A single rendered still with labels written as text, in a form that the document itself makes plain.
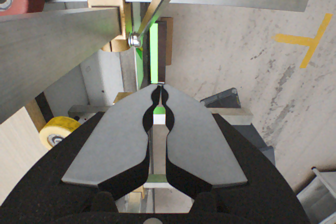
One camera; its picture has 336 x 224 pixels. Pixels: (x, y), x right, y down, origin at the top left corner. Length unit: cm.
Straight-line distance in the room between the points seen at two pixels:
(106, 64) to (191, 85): 84
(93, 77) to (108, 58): 9
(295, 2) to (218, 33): 90
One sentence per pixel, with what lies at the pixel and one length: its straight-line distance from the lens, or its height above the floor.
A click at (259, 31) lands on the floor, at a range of 130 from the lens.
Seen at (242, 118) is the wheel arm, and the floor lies 83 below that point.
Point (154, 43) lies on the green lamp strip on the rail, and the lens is 42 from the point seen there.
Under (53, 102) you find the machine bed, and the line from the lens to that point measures 49.
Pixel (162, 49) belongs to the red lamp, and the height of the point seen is 70.
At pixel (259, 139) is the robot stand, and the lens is 103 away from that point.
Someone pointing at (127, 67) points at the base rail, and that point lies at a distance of 45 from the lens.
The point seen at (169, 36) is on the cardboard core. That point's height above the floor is 8.
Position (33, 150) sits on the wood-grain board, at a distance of 44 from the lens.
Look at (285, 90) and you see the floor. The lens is 164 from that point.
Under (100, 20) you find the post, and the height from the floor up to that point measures 94.
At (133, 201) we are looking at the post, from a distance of 56.
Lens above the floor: 111
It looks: 58 degrees down
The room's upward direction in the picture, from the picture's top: 178 degrees clockwise
